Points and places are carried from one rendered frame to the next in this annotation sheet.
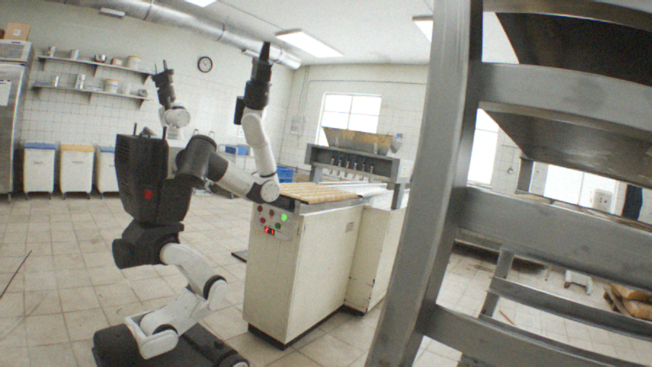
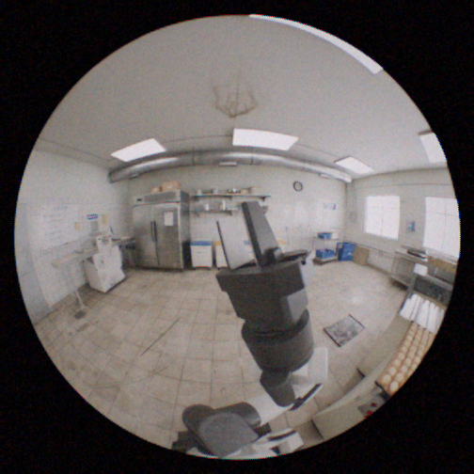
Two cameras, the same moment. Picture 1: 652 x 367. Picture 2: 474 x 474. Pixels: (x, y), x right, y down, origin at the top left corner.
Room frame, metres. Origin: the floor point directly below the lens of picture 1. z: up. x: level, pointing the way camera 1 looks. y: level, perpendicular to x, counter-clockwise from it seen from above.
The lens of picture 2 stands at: (1.16, 0.77, 1.46)
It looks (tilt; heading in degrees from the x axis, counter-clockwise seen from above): 10 degrees down; 50
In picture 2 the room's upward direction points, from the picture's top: straight up
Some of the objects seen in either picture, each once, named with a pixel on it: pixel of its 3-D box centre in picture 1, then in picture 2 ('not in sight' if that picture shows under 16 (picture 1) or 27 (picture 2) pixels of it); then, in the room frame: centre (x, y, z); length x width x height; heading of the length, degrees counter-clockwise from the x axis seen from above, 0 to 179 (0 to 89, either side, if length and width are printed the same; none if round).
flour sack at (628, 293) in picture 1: (630, 287); not in sight; (1.87, -3.84, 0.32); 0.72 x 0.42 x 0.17; 148
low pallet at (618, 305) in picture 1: (633, 309); not in sight; (1.74, -4.01, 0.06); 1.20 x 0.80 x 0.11; 146
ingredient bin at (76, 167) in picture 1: (75, 170); (226, 253); (3.17, 3.63, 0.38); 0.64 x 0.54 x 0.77; 55
